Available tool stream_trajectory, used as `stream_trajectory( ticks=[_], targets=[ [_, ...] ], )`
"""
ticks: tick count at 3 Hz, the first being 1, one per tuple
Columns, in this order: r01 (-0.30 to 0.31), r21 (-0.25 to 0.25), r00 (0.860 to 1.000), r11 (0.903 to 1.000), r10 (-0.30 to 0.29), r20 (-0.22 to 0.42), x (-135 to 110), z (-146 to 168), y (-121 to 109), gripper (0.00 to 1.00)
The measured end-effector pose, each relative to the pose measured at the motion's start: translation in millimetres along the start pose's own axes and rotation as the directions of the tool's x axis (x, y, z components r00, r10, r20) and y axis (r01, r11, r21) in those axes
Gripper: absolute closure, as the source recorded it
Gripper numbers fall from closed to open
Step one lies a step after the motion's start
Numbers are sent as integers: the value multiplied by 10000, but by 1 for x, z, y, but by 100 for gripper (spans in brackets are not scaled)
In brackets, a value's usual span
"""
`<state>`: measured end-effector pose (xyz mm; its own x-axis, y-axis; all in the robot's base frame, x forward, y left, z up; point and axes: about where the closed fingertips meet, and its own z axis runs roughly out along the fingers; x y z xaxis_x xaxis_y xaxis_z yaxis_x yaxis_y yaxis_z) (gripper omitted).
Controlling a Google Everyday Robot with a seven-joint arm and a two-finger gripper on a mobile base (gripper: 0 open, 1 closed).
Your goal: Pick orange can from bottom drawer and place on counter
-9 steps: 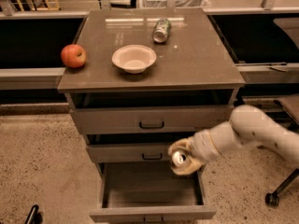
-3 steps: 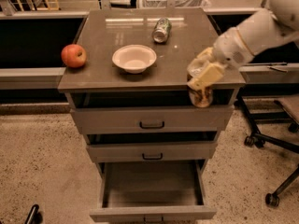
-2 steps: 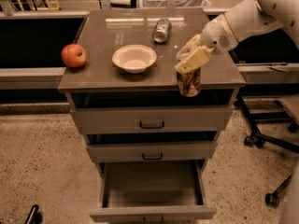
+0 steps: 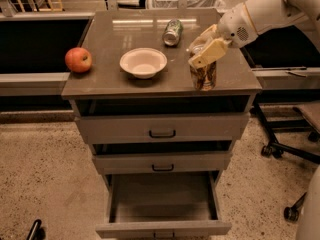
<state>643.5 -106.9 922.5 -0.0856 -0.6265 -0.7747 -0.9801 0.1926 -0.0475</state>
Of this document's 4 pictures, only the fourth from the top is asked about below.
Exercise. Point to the black object bottom left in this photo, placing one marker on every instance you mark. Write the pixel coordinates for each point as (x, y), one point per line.
(36, 232)

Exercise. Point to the red apple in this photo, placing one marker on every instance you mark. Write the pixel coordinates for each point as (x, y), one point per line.
(78, 60)

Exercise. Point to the white paper bowl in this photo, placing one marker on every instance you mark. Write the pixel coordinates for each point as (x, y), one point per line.
(143, 63)

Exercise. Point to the middle grey drawer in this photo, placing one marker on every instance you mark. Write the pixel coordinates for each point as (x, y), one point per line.
(161, 157)

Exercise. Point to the white wire basket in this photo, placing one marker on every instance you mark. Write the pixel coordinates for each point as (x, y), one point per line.
(173, 4)

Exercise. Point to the bottom grey drawer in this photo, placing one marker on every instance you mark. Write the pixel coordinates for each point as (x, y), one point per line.
(163, 205)

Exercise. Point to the grey drawer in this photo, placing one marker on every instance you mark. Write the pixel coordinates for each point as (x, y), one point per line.
(137, 120)
(161, 157)
(163, 205)

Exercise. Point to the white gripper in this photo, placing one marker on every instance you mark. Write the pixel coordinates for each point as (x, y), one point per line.
(236, 27)

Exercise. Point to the orange soda can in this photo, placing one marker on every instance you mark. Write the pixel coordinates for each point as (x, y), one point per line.
(204, 78)

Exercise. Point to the top grey drawer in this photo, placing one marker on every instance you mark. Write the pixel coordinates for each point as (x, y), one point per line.
(137, 120)

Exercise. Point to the green soda can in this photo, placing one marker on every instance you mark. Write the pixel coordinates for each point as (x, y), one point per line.
(172, 32)

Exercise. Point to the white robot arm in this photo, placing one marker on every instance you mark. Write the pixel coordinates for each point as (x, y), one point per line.
(272, 14)

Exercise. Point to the grey drawer cabinet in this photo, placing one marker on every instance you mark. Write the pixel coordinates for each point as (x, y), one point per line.
(114, 33)

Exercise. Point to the black office chair base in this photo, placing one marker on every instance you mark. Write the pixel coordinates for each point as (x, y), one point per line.
(274, 147)

